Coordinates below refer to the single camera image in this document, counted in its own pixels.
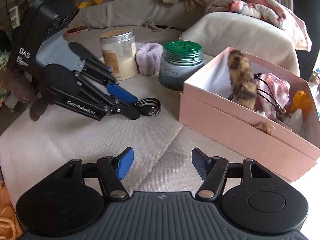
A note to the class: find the white paper tissue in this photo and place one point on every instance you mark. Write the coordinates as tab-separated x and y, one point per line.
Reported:
293	122

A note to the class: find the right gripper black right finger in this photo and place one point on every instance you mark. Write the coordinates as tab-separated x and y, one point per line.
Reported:
213	172

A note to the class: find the brown fur tail keychain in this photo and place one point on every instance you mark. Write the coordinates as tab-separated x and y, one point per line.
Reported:
244	88

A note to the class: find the pink cardboard box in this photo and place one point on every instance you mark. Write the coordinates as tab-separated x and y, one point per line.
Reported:
205	108

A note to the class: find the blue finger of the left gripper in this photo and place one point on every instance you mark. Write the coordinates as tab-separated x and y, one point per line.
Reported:
99	72

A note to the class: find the clear plastic powder jar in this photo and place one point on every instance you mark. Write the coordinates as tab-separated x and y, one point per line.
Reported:
118	47

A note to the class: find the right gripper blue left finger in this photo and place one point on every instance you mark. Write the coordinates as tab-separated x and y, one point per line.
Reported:
112	170

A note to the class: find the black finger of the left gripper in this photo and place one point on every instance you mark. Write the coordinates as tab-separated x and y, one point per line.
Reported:
71	90

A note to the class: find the pink plaid drawstring pouch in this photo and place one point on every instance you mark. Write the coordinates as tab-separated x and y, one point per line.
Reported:
273	94

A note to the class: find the beige covered sofa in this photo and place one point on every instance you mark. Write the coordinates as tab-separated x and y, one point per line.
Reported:
157	22

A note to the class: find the lilac fluffy scrunchie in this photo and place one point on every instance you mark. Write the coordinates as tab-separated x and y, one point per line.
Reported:
148	58

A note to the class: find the orange fabric flower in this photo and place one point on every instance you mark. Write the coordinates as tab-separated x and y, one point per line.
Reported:
300	100

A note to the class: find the green lid glass jar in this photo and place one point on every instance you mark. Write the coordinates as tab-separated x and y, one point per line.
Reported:
180	60

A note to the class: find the brown bow on box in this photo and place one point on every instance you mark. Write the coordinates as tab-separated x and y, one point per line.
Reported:
265	127

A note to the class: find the floral pink blanket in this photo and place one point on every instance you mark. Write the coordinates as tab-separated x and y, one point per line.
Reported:
271	12

